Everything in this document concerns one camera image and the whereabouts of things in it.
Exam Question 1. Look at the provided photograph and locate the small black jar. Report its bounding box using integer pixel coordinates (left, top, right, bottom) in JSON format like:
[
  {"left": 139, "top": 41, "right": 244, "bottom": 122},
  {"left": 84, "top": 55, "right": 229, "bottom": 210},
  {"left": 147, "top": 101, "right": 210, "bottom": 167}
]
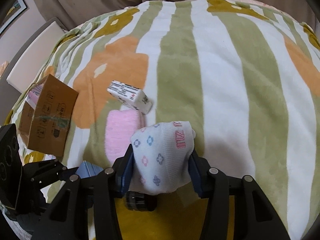
[{"left": 125, "top": 191, "right": 158, "bottom": 212}]

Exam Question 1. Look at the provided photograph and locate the open cardboard box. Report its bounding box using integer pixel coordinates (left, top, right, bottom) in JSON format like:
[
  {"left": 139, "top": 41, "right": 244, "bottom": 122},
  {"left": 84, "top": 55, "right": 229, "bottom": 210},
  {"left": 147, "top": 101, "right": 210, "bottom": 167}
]
[{"left": 18, "top": 74, "right": 78, "bottom": 157}]

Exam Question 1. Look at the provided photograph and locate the floral striped blanket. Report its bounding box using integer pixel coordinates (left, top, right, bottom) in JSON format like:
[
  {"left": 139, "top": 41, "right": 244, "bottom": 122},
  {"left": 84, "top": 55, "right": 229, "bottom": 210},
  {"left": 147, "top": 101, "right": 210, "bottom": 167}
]
[{"left": 4, "top": 0, "right": 320, "bottom": 240}]

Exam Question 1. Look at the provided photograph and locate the white tissue packet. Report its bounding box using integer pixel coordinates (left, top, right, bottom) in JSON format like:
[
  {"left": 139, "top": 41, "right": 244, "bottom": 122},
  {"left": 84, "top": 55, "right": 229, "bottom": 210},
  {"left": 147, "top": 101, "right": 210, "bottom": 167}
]
[{"left": 107, "top": 80, "right": 152, "bottom": 114}]

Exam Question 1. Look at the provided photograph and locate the pink fluffy cloth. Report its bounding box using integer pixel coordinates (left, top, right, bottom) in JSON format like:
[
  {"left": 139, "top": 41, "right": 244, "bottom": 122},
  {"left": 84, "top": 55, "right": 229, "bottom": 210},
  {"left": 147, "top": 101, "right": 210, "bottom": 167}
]
[{"left": 104, "top": 109, "right": 144, "bottom": 164}]

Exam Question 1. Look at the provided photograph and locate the white padded headboard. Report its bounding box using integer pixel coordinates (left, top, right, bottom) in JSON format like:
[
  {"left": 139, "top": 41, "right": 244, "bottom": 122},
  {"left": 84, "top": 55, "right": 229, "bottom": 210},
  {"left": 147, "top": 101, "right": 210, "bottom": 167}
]
[{"left": 1, "top": 17, "right": 67, "bottom": 124}]

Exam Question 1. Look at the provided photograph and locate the white floral sock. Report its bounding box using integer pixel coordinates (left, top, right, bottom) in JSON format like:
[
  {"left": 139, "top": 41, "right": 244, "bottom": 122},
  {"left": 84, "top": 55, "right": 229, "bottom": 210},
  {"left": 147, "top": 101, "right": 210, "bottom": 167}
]
[{"left": 130, "top": 121, "right": 195, "bottom": 195}]

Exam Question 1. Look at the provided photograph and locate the framed houses picture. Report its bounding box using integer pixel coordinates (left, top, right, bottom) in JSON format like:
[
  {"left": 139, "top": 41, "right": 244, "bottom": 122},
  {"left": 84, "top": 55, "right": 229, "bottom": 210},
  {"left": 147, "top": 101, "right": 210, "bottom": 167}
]
[{"left": 0, "top": 0, "right": 27, "bottom": 34}]

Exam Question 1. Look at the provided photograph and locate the small blue box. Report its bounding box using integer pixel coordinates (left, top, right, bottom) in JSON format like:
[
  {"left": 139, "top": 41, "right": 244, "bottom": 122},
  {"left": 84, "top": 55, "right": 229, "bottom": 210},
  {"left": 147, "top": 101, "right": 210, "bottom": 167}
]
[{"left": 75, "top": 161, "right": 103, "bottom": 179}]

